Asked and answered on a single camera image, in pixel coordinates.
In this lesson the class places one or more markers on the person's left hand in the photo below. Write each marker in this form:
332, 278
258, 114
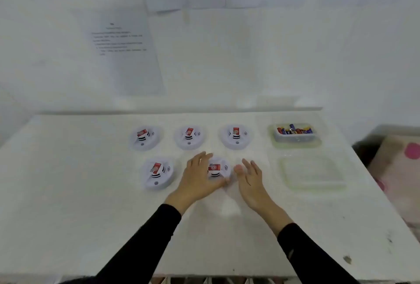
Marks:
193, 178

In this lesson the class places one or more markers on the person's right hand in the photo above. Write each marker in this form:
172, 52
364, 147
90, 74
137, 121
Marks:
252, 185

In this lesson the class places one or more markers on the white round smoke detector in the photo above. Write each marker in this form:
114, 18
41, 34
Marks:
236, 144
190, 144
218, 170
157, 182
139, 143

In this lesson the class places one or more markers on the person's right forearm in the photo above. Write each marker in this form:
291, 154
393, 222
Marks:
311, 260

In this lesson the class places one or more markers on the person's left forearm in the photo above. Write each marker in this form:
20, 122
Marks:
147, 244

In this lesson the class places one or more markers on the clear plastic container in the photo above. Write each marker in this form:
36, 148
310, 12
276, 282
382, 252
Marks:
311, 173
265, 129

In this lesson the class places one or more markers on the white paper with text lines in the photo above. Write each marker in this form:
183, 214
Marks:
131, 70

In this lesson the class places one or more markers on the pink dotted pillow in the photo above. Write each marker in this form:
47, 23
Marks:
397, 169

